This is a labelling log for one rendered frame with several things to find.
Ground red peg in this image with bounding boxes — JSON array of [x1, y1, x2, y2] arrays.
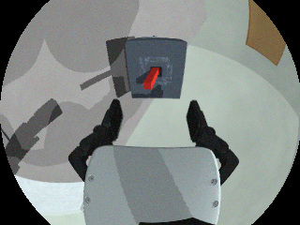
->
[[143, 67, 160, 90]]

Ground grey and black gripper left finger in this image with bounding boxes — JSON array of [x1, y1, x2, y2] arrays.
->
[[68, 99, 124, 181]]

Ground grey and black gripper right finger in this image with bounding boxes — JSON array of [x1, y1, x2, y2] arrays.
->
[[187, 100, 239, 186]]

